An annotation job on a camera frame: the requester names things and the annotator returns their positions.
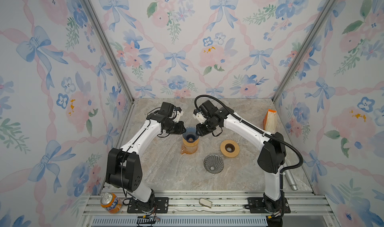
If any grey ribbed glass dripper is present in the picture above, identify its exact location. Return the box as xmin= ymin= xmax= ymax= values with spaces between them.
xmin=204 ymin=154 xmax=224 ymax=174

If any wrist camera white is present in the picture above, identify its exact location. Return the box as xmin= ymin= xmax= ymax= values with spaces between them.
xmin=171 ymin=107 xmax=183 ymax=123
xmin=193 ymin=109 xmax=207 ymax=124

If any silver microphone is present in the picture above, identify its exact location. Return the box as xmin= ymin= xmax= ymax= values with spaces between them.
xmin=284 ymin=170 xmax=299 ymax=191

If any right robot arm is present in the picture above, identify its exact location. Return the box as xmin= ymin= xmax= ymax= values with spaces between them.
xmin=194 ymin=100 xmax=287 ymax=216

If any blue ribbed dripper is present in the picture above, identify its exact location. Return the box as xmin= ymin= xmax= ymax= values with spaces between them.
xmin=183 ymin=127 xmax=199 ymax=139

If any wooden ring lid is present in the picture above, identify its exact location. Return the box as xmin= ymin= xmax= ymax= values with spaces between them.
xmin=183 ymin=138 xmax=199 ymax=146
xmin=220 ymin=140 xmax=240 ymax=158

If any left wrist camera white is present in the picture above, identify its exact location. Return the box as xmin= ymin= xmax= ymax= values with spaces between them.
xmin=171 ymin=107 xmax=183 ymax=123

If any orange soda can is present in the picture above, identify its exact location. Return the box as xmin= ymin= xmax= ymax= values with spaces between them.
xmin=100 ymin=192 xmax=122 ymax=214

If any white small block on rail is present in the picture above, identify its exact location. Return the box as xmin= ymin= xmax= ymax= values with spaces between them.
xmin=199 ymin=198 xmax=213 ymax=208

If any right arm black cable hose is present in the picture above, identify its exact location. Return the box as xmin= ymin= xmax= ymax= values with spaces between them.
xmin=194 ymin=94 xmax=304 ymax=174

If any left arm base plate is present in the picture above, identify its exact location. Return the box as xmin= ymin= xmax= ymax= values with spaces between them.
xmin=127 ymin=197 xmax=169 ymax=214

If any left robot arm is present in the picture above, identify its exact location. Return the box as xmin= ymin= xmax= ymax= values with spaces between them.
xmin=106 ymin=102 xmax=186 ymax=212

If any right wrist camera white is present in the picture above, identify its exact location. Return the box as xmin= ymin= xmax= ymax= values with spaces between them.
xmin=193 ymin=109 xmax=207 ymax=124

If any orange glass carafe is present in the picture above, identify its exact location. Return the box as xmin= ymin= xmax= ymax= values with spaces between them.
xmin=180 ymin=139 xmax=199 ymax=155

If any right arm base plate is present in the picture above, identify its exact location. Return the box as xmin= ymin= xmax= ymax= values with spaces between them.
xmin=244 ymin=197 xmax=283 ymax=215

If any orange coffee filter pack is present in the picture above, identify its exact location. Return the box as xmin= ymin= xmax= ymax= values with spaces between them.
xmin=263 ymin=109 xmax=278 ymax=133

